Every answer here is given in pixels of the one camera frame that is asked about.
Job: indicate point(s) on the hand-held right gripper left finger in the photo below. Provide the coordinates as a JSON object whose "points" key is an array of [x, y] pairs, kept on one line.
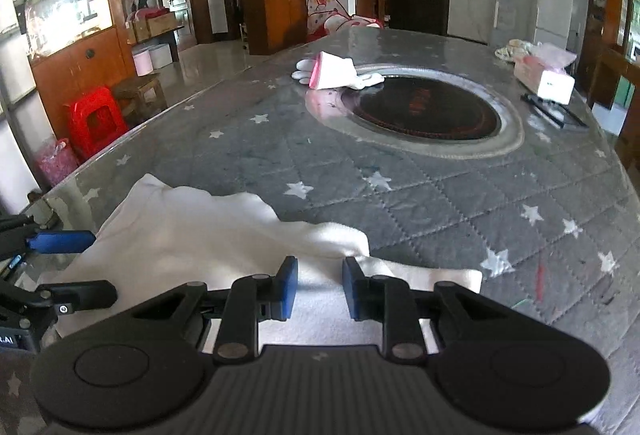
{"points": [[287, 287]]}

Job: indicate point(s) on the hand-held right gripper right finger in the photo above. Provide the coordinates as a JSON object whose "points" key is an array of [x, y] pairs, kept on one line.
{"points": [[352, 290]]}

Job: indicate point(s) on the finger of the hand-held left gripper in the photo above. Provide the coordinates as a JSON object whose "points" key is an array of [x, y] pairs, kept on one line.
{"points": [[62, 241], [85, 294]]}

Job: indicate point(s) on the cream garment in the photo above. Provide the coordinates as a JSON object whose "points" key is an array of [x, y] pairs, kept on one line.
{"points": [[200, 225]]}

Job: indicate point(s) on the pink mesh bag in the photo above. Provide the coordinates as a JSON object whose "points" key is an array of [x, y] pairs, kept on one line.
{"points": [[57, 162]]}

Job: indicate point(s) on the grey star quilted tablecloth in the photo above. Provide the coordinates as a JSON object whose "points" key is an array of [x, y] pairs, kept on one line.
{"points": [[400, 215]]}

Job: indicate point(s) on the red plastic stool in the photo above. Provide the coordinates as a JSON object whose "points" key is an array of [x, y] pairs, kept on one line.
{"points": [[92, 102]]}

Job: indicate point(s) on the low wooden stool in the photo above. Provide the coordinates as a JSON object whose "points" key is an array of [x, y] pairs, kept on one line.
{"points": [[137, 85]]}

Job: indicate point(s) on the pink storage bin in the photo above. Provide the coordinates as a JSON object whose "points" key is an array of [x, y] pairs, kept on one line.
{"points": [[142, 65]]}

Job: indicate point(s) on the round black induction cooktop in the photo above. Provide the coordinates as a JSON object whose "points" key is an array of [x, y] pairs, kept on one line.
{"points": [[425, 110]]}

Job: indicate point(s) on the white storage bin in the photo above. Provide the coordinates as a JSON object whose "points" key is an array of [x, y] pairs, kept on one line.
{"points": [[161, 56]]}

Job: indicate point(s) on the white glove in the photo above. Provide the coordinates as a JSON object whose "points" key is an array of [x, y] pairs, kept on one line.
{"points": [[335, 70]]}

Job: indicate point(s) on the small cardboard box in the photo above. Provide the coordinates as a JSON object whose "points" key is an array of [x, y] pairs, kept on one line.
{"points": [[141, 31]]}

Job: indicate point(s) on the large cardboard box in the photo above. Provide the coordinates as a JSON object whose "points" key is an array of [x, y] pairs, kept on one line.
{"points": [[162, 25]]}

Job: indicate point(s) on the pink children's play tent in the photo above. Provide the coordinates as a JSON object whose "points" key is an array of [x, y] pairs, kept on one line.
{"points": [[320, 12]]}

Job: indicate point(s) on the pink white tissue pack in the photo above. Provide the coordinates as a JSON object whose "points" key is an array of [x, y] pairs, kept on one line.
{"points": [[545, 82]]}

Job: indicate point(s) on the crumpled patterned cloth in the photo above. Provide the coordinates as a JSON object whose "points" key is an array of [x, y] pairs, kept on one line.
{"points": [[512, 51]]}

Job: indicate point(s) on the small wooden cabinet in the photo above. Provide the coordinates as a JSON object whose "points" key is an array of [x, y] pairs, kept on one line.
{"points": [[367, 2]]}

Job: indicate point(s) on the white water dispenser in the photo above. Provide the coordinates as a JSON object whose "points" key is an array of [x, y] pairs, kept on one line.
{"points": [[503, 20]]}

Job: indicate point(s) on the wooden sideboard table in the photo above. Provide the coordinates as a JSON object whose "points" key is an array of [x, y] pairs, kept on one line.
{"points": [[607, 65]]}

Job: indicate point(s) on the white refrigerator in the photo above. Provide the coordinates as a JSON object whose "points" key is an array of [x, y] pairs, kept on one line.
{"points": [[552, 5]]}

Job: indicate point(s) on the wooden room divider shelf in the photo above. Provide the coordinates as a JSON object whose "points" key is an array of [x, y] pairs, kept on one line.
{"points": [[597, 15]]}

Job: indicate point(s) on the black rectangular frame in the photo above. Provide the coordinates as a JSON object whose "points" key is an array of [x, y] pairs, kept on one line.
{"points": [[550, 115]]}

